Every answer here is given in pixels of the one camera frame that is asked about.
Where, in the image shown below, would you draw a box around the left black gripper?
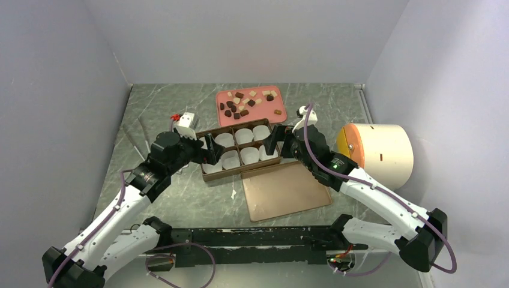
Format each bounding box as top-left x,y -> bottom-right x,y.
167,130 -> 224,175

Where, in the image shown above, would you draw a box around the rose gold tongs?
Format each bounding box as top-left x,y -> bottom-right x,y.
121,116 -> 151,160

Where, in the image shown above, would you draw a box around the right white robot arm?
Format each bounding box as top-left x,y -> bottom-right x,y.
263,124 -> 457,274

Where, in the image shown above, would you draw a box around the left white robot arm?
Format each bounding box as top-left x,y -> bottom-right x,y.
42,131 -> 225,287

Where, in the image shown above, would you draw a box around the brown chocolate box tray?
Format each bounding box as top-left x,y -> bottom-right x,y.
197,119 -> 282,182

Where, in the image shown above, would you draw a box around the white paper cup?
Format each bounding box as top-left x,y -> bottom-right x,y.
215,133 -> 235,148
202,161 -> 223,174
235,128 -> 254,145
252,125 -> 271,141
240,147 -> 260,165
259,145 -> 279,161
221,150 -> 241,170

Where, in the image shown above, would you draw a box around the pink plastic tray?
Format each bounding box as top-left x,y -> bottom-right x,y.
215,85 -> 287,127

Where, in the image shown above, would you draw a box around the gold box lid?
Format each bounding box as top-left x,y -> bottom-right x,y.
241,161 -> 333,222

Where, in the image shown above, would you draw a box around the cream orange cylinder container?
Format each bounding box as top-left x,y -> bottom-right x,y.
337,123 -> 414,190

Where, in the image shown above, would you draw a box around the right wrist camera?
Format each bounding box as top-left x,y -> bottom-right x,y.
292,103 -> 318,133

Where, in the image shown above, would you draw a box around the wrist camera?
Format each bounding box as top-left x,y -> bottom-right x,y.
170,112 -> 198,140
292,103 -> 318,133

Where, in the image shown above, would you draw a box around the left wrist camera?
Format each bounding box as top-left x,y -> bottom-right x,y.
170,112 -> 198,140

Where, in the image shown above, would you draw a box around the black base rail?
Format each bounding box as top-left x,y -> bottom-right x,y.
147,226 -> 353,268

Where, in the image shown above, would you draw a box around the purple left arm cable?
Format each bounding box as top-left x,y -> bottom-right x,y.
47,169 -> 216,288

